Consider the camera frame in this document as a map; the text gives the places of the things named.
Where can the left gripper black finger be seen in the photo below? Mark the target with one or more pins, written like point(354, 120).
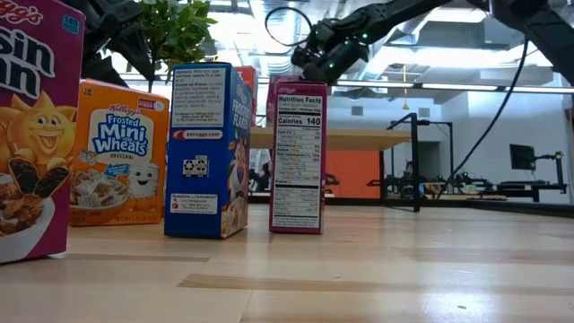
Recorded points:
point(98, 72)
point(130, 54)

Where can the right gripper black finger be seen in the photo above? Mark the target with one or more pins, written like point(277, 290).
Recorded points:
point(318, 75)
point(343, 69)

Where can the orange Frosted Mini-Wheats cereal box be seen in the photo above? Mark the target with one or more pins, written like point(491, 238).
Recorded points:
point(121, 134)

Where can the red Froot Loops cereal box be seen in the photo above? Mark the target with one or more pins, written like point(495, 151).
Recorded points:
point(247, 74)

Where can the blue Frosted Flakes cereal box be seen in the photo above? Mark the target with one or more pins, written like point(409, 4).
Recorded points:
point(197, 148)

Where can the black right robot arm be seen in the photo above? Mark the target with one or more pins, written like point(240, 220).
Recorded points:
point(403, 18)

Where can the black tabletop robot arm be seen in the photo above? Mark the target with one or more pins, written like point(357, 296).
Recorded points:
point(466, 183)
point(333, 179)

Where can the green leafy small tree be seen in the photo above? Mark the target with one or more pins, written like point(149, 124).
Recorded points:
point(179, 27)

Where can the orange partition panel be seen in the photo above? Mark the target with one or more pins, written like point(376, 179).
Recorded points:
point(354, 175)

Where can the person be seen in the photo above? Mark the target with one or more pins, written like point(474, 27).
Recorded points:
point(262, 175)
point(408, 172)

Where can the long ceiling light strip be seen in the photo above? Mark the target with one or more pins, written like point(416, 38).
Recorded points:
point(457, 86)

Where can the black computer monitor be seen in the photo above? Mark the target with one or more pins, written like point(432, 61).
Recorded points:
point(518, 157)

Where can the black office desk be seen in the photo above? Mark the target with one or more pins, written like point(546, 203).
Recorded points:
point(529, 185)

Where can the small grey wall vent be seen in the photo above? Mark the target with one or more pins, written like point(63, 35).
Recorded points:
point(423, 112)
point(357, 110)

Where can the silver ribbed ventilation duct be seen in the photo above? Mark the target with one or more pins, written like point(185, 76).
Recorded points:
point(278, 58)

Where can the wooden shelf with black frame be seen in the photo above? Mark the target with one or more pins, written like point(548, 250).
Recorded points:
point(359, 139)

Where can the grey rectangular ceiling duct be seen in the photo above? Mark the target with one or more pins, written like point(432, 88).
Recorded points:
point(457, 33)

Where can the black aluminium table frame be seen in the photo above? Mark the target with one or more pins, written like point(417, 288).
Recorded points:
point(493, 205)

